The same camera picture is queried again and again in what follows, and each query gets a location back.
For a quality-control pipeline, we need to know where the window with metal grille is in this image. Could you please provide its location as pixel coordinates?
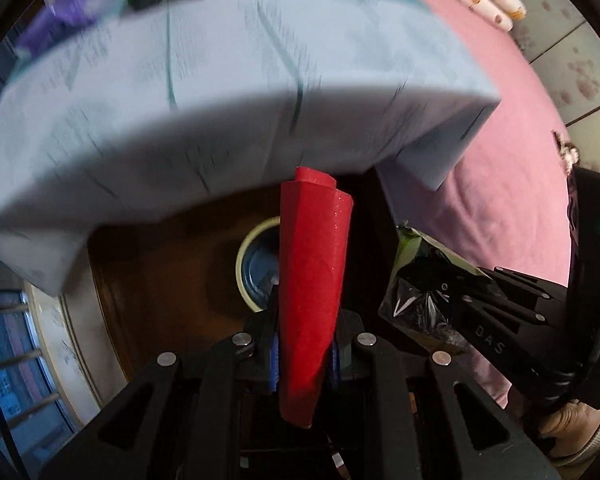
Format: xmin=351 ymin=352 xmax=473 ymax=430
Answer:
xmin=0 ymin=25 xmax=81 ymax=480

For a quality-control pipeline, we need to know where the purple wrapper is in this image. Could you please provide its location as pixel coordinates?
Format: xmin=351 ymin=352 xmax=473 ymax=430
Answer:
xmin=15 ymin=0 xmax=116 ymax=56

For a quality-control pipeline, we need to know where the red wrapper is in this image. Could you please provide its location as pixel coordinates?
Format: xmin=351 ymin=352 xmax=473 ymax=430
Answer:
xmin=278 ymin=166 xmax=355 ymax=429

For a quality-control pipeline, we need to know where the light blue cloth-covered table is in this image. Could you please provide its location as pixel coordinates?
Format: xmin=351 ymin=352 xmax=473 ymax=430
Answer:
xmin=0 ymin=0 xmax=502 ymax=297

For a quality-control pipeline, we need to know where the person's right hand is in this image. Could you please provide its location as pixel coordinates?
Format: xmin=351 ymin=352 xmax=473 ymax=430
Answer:
xmin=537 ymin=401 xmax=600 ymax=461

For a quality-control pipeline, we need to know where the clear green plastic wrapper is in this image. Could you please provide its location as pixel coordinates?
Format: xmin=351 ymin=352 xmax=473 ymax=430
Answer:
xmin=378 ymin=220 xmax=491 ymax=353

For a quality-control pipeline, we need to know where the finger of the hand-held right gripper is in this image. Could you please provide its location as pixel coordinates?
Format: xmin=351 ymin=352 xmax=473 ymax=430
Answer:
xmin=480 ymin=266 xmax=571 ymax=322
xmin=430 ymin=280 xmax=577 ymax=403

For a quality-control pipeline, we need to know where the floral sliding door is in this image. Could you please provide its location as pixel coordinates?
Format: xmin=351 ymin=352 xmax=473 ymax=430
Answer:
xmin=510 ymin=0 xmax=600 ymax=181

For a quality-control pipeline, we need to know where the yellow-rimmed trash bin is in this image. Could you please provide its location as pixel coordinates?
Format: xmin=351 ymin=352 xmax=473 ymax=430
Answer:
xmin=235 ymin=216 xmax=283 ymax=312

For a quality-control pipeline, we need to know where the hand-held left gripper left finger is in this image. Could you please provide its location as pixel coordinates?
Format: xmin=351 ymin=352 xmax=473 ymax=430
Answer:
xmin=39 ymin=284 xmax=283 ymax=480

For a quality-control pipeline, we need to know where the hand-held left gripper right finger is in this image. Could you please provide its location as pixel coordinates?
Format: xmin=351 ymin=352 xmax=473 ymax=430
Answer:
xmin=330 ymin=309 xmax=562 ymax=480

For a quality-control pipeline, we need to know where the pink bed blanket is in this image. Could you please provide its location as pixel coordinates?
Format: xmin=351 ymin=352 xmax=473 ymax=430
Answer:
xmin=375 ymin=0 xmax=576 ymax=411

